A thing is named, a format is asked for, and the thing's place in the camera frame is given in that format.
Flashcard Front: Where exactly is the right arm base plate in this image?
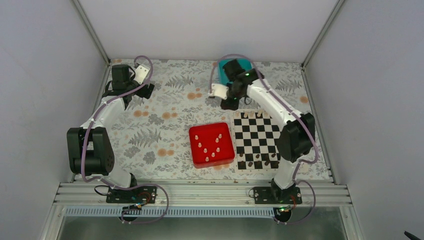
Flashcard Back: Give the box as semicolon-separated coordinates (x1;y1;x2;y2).
252;186;303;205

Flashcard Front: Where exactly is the black white chessboard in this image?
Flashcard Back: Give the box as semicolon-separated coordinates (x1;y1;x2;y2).
230;109;283;174

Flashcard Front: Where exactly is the red tray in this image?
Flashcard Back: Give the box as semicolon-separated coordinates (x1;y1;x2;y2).
188;122;236;169

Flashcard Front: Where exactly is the aluminium rail frame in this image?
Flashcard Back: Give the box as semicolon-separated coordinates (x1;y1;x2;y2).
53;180;353;207

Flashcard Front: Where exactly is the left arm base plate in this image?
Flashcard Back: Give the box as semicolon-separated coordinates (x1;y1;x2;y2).
105;186;157;205

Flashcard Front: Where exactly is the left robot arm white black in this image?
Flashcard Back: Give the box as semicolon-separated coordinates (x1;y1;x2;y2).
66;64;155;203

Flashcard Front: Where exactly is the teal bin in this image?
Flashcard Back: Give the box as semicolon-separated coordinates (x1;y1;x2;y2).
217;58;255;85

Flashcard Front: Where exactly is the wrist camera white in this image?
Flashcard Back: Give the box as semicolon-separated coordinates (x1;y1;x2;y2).
209;83;229;100
134;64;150;85

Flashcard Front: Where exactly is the grey cable duct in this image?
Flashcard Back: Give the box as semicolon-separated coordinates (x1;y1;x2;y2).
64;206;275;218

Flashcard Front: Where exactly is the floral table mat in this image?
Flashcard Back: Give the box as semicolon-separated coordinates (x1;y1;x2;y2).
108;59;330;181

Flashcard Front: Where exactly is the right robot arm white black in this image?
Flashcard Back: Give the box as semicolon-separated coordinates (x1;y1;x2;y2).
220;59;316;204

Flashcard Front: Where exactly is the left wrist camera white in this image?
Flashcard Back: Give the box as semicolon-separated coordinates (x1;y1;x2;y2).
134;64;150;85

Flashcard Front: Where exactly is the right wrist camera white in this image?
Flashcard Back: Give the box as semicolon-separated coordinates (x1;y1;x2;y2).
209;83;229;100

